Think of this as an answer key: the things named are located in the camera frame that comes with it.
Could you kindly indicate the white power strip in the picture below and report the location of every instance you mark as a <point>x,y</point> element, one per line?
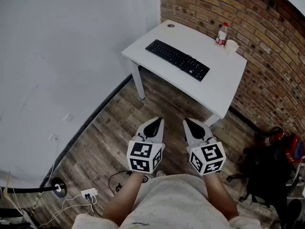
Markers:
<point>89,192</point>

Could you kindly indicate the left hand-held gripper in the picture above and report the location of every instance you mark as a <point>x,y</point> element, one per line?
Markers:
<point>140,155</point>

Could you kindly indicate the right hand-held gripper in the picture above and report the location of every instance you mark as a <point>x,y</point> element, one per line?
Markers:
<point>207,159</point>

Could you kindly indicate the person's light grey shirt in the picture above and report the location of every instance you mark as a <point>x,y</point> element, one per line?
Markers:
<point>171,204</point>

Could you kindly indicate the person's right forearm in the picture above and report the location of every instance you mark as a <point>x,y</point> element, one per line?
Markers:
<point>220,197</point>

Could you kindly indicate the clear red-capped water bottle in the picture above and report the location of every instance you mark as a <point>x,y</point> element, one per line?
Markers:
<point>221,36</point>

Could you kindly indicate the black pole with round base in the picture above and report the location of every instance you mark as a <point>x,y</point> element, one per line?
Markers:
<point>28,190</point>

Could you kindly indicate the person's right white shoe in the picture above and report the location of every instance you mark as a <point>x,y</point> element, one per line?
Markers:
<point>160,173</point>

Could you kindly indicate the black office chair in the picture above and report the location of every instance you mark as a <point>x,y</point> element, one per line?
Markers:
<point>267,175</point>

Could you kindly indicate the red box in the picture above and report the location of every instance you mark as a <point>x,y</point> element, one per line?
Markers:
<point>291,148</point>

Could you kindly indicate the white wall socket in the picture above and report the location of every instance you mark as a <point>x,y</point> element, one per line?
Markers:
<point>68,117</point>
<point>53,137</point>

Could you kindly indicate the white cup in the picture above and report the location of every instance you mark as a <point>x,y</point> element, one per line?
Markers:
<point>231,46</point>

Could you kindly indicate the black keyboard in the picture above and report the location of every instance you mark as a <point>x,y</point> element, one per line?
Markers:
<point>171,55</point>

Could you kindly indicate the person's left white shoe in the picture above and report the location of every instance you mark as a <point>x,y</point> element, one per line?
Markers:
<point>145,178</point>

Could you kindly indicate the person's white shoe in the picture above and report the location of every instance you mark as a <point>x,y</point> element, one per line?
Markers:
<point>160,173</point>
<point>145,178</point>

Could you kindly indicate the white table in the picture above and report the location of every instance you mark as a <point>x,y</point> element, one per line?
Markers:
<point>214,85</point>

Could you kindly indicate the person's left forearm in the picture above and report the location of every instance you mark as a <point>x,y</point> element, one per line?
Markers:
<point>124,199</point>

